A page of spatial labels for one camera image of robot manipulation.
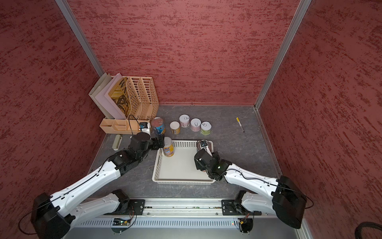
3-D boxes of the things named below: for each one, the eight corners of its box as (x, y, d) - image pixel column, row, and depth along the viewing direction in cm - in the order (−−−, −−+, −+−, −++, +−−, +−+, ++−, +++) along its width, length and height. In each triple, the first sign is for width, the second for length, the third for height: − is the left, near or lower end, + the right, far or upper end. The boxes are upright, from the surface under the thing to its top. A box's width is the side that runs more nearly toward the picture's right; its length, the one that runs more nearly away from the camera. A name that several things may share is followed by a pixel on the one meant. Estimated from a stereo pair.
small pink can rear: (179, 127, 109) (178, 122, 105) (180, 118, 115) (179, 113, 110) (189, 127, 109) (189, 122, 105) (190, 119, 115) (190, 113, 110)
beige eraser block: (111, 150, 95) (110, 148, 94) (117, 136, 102) (116, 134, 101) (117, 150, 95) (116, 149, 94) (123, 136, 102) (122, 134, 101)
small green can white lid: (200, 135, 105) (201, 130, 100) (200, 125, 110) (200, 121, 106) (211, 135, 105) (212, 130, 101) (210, 126, 110) (211, 121, 106)
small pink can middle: (189, 131, 107) (188, 126, 102) (191, 122, 113) (191, 117, 108) (199, 132, 106) (199, 127, 101) (201, 123, 112) (201, 118, 107)
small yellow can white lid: (170, 134, 105) (169, 128, 99) (171, 126, 109) (170, 120, 104) (179, 134, 105) (179, 128, 100) (180, 126, 109) (179, 120, 104)
